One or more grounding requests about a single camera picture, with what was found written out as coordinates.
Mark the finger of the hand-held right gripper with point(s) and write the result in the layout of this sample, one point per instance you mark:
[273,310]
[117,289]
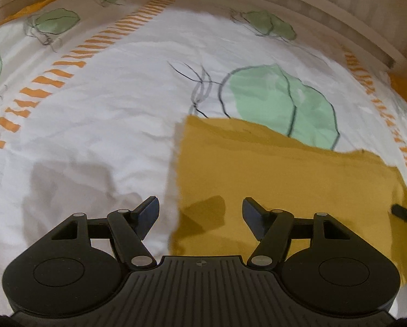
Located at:
[406,213]

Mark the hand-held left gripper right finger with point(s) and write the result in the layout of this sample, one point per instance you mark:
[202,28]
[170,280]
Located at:
[254,219]

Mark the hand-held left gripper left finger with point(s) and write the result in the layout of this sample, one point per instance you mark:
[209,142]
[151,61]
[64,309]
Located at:
[149,216]

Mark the mustard yellow small cloth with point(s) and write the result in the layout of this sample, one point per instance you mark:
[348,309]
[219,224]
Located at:
[278,180]

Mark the white leaf print bedsheet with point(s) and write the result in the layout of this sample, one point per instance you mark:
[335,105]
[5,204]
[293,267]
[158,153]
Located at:
[97,109]

